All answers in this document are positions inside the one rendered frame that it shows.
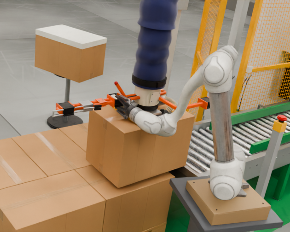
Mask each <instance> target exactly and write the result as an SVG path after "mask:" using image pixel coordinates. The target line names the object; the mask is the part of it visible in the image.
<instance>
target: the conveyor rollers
mask: <svg viewBox="0 0 290 232"><path fill-rule="evenodd" d="M278 115H284V116H286V117H287V120H286V121H285V122H286V123H287V126H286V129H285V131H284V133H288V132H290V110H287V111H284V112H280V113H276V114H273V115H269V116H265V117H261V118H257V119H254V120H250V121H246V122H242V123H238V124H234V125H232V138H233V145H237V146H239V147H241V149H242V150H243V151H244V153H245V157H249V156H252V155H255V154H257V153H260V152H263V151H266V150H267V149H266V150H263V151H260V152H257V153H254V154H250V153H249V150H250V147H251V144H253V143H256V142H259V141H262V140H265V139H269V138H270V137H271V134H272V131H273V129H272V128H273V124H274V121H275V120H278V118H277V116H278ZM214 157H215V154H214V144H213V134H212V130H209V127H207V128H206V129H205V130H203V129H199V131H198V132H196V131H195V130H194V131H192V134H191V141H190V145H189V150H188V155H187V161H186V166H188V167H189V168H191V169H192V170H194V171H195V172H196V173H198V174H199V173H202V172H205V171H208V170H210V163H211V161H212V160H213V159H214Z"/></svg>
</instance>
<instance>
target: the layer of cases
mask: <svg viewBox="0 0 290 232"><path fill-rule="evenodd" d="M87 133H88V123H83V124H78V125H73V126H68V127H64V128H59V129H58V128H57V129H52V130H47V131H43V132H38V133H31V134H27V135H22V136H17V137H12V138H7V139H1V140H0V232H142V231H145V230H147V229H150V228H152V227H154V226H157V225H160V224H162V223H164V222H166V221H167V216H168V210H169V206H170V200H171V196H172V191H173V189H172V187H171V185H170V184H169V182H170V178H175V176H173V175H172V174H171V173H169V172H165V173H162V174H159V175H156V176H153V177H150V178H147V179H145V180H141V181H138V182H135V183H132V184H129V185H127V186H123V187H120V188H117V187H116V186H115V185H114V184H113V183H112V182H110V181H109V180H108V179H107V178H106V177H105V176H104V175H103V174H101V173H100V172H99V171H98V170H97V169H96V168H95V167H94V166H93V165H92V164H91V163H90V162H88V161H87V160H86V150H87Z"/></svg>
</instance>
